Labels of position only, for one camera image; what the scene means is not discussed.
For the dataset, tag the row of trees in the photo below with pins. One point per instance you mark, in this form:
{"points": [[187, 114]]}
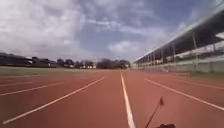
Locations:
{"points": [[106, 64]]}

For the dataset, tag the red running track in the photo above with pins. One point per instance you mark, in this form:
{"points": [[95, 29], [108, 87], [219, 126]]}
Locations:
{"points": [[93, 103]]}

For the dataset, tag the white painted lane lines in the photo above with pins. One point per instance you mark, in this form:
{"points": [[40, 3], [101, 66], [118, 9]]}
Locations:
{"points": [[128, 110]]}

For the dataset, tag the pale grass field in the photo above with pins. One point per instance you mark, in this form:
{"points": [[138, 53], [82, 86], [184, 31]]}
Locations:
{"points": [[33, 70]]}

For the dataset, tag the roofed grandstand building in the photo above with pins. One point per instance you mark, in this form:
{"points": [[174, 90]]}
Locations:
{"points": [[203, 33]]}

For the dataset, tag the grass strip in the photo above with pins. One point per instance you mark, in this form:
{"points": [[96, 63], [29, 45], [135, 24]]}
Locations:
{"points": [[210, 76]]}

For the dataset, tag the dark low building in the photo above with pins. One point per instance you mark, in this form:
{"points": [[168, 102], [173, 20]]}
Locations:
{"points": [[13, 60]]}

